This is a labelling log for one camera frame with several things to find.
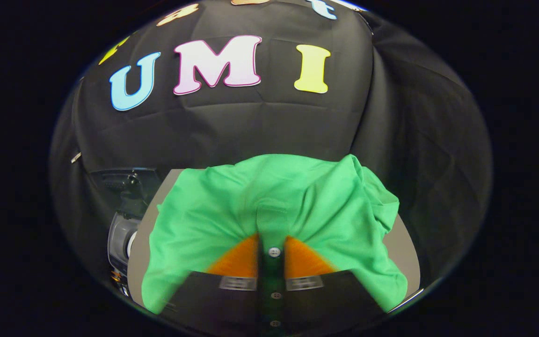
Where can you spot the dark grey washing machine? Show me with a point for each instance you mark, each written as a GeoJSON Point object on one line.
{"type": "Point", "coordinates": [120, 238]}

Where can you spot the black backdrop cloth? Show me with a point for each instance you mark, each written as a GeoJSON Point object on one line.
{"type": "Point", "coordinates": [260, 121]}

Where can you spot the silver clip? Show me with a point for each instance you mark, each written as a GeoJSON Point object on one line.
{"type": "Point", "coordinates": [76, 157]}

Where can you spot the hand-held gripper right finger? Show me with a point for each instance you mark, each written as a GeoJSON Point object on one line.
{"type": "Point", "coordinates": [325, 304]}

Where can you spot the green polo shirt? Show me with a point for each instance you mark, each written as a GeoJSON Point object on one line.
{"type": "Point", "coordinates": [251, 201]}

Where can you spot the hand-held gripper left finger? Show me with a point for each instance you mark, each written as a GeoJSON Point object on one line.
{"type": "Point", "coordinates": [213, 304]}

